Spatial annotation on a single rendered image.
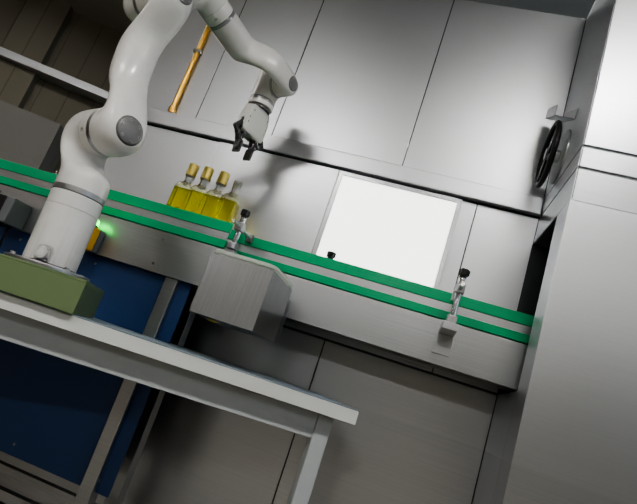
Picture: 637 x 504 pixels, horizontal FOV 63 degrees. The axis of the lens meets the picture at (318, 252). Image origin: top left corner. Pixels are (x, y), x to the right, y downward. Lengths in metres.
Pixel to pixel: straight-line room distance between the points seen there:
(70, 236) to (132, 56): 0.47
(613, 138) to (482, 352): 0.65
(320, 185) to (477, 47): 0.79
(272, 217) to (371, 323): 0.56
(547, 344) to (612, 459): 0.27
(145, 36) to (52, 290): 0.67
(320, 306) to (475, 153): 0.79
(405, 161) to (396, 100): 0.25
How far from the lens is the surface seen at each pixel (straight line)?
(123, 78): 1.40
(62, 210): 1.31
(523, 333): 1.53
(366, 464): 1.68
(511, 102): 2.01
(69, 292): 1.22
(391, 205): 1.77
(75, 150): 1.41
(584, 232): 1.44
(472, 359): 1.48
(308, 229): 1.76
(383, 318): 1.48
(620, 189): 1.51
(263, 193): 1.84
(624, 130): 1.59
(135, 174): 2.10
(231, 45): 1.70
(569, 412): 1.35
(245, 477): 1.74
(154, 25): 1.47
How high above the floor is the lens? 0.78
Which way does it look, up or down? 14 degrees up
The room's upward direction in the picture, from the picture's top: 19 degrees clockwise
